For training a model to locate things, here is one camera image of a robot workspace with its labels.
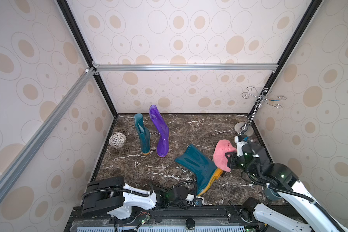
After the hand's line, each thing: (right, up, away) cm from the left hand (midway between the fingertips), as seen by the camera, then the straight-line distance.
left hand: (198, 196), depth 76 cm
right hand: (+15, +25, -8) cm, 30 cm away
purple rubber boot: (-20, +34, +16) cm, 43 cm away
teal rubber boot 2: (+5, +12, +9) cm, 16 cm away
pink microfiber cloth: (+11, +27, -7) cm, 30 cm away
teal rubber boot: (-29, +33, +1) cm, 44 cm away
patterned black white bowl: (-54, +28, +26) cm, 66 cm away
